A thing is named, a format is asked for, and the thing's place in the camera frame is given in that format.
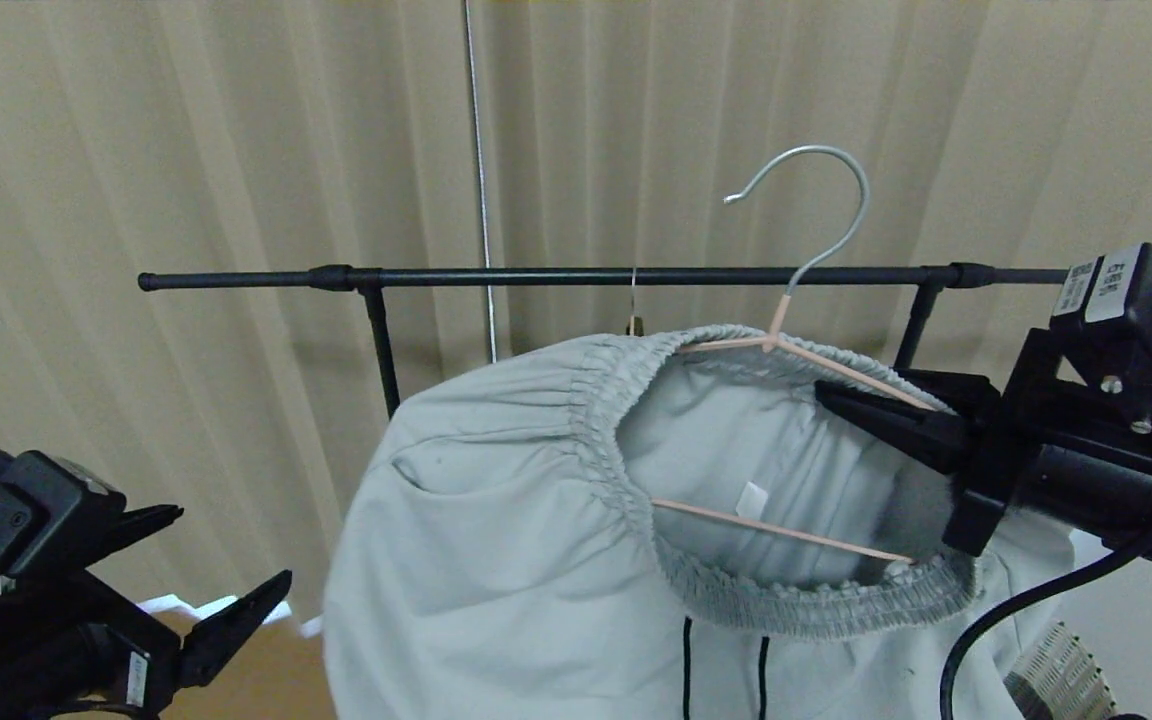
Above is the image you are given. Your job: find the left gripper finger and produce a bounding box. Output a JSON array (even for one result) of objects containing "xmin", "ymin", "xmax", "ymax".
[
  {"xmin": 76, "ymin": 503, "xmax": 185, "ymax": 569},
  {"xmin": 177, "ymin": 569, "xmax": 294, "ymax": 690}
]

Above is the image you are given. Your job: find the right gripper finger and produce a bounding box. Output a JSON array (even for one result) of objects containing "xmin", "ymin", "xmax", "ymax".
[
  {"xmin": 813, "ymin": 379, "xmax": 974, "ymax": 477},
  {"xmin": 896, "ymin": 368, "xmax": 1004, "ymax": 416}
]

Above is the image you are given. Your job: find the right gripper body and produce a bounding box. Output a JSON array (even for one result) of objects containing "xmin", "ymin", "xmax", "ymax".
[{"xmin": 941, "ymin": 395, "xmax": 1152, "ymax": 583}]

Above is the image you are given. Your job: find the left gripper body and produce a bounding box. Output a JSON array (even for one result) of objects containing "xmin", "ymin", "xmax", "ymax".
[{"xmin": 0, "ymin": 570, "xmax": 184, "ymax": 720}]

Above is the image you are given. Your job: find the pale grey garment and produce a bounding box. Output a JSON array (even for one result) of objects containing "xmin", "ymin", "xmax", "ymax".
[{"xmin": 322, "ymin": 323, "xmax": 1077, "ymax": 720}]

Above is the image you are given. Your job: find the white laundry basket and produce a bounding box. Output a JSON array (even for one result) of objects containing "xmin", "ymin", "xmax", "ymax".
[{"xmin": 1003, "ymin": 620, "xmax": 1119, "ymax": 720}]

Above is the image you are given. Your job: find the black clothes rack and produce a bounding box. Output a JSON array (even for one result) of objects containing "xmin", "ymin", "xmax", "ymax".
[{"xmin": 138, "ymin": 262, "xmax": 1072, "ymax": 421}]

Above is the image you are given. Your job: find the beige curtain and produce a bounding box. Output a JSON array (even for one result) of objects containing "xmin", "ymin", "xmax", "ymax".
[{"xmin": 0, "ymin": 0, "xmax": 1152, "ymax": 626}]

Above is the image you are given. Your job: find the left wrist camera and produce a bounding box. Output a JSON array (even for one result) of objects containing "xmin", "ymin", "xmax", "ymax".
[{"xmin": 0, "ymin": 448, "xmax": 129, "ymax": 606}]

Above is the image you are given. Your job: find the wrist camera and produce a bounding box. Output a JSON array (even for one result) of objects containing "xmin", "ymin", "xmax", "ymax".
[
  {"xmin": 1011, "ymin": 242, "xmax": 1152, "ymax": 446},
  {"xmin": 0, "ymin": 448, "xmax": 129, "ymax": 606}
]

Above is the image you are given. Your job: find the black cable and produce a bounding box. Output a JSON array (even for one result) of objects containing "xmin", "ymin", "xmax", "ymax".
[{"xmin": 938, "ymin": 470, "xmax": 1152, "ymax": 720}]

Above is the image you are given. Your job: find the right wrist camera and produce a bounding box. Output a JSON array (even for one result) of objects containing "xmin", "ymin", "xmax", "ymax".
[{"xmin": 1011, "ymin": 242, "xmax": 1152, "ymax": 446}]

